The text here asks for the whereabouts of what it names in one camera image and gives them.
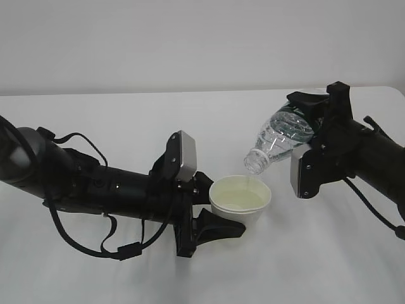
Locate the clear green-label water bottle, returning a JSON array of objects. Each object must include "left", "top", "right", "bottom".
[{"left": 244, "top": 102, "right": 320, "bottom": 175}]

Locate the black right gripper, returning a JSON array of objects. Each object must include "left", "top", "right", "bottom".
[{"left": 287, "top": 81, "right": 356, "bottom": 158}]

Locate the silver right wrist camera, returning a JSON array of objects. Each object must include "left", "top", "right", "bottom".
[{"left": 290, "top": 144, "right": 346, "bottom": 200}]

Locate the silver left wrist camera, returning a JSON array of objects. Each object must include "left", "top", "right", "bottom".
[{"left": 149, "top": 130, "right": 198, "bottom": 187}]

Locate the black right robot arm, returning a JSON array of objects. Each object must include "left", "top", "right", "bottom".
[{"left": 287, "top": 82, "right": 404, "bottom": 215}]

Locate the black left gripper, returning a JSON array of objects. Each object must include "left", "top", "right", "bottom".
[{"left": 173, "top": 171, "right": 246, "bottom": 257}]

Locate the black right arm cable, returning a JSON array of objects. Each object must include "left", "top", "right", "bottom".
[{"left": 343, "top": 116, "right": 405, "bottom": 241}]

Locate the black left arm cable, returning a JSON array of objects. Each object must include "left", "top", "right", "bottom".
[{"left": 0, "top": 123, "right": 175, "bottom": 262}]

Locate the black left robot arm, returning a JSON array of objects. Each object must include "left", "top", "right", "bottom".
[{"left": 1, "top": 119, "right": 246, "bottom": 261}]

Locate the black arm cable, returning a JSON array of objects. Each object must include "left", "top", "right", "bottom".
[
  {"left": 0, "top": 123, "right": 175, "bottom": 262},
  {"left": 343, "top": 116, "right": 405, "bottom": 241}
]

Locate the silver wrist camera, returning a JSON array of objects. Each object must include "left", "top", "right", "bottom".
[
  {"left": 290, "top": 144, "right": 346, "bottom": 200},
  {"left": 149, "top": 130, "right": 198, "bottom": 187}
]

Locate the white paper cup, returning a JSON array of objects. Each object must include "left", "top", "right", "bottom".
[{"left": 208, "top": 175, "right": 272, "bottom": 228}]

